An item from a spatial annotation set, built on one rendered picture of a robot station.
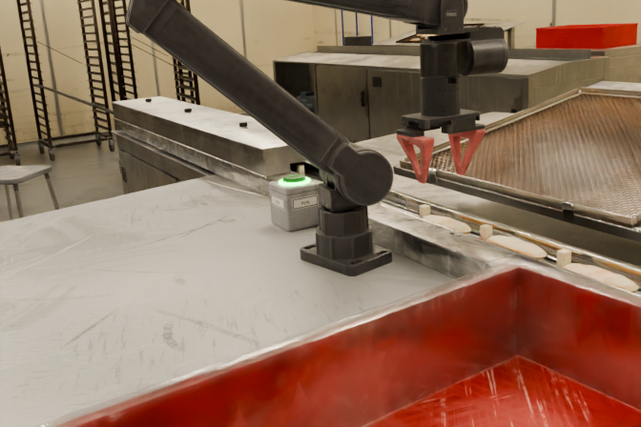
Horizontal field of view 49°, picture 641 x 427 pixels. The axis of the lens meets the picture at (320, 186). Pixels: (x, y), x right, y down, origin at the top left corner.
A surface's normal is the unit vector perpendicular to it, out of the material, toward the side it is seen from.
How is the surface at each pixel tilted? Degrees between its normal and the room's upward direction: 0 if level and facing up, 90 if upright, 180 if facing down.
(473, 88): 90
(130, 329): 0
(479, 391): 0
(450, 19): 90
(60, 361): 0
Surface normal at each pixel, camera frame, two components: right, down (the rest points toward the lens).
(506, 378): -0.06, -0.97
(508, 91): -0.87, 0.17
